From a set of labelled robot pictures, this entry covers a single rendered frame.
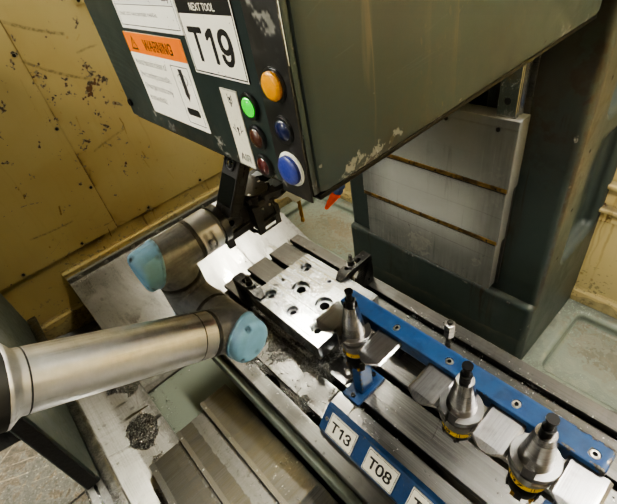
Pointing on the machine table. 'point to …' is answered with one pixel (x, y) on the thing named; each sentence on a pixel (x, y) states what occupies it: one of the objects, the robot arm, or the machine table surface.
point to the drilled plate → (316, 296)
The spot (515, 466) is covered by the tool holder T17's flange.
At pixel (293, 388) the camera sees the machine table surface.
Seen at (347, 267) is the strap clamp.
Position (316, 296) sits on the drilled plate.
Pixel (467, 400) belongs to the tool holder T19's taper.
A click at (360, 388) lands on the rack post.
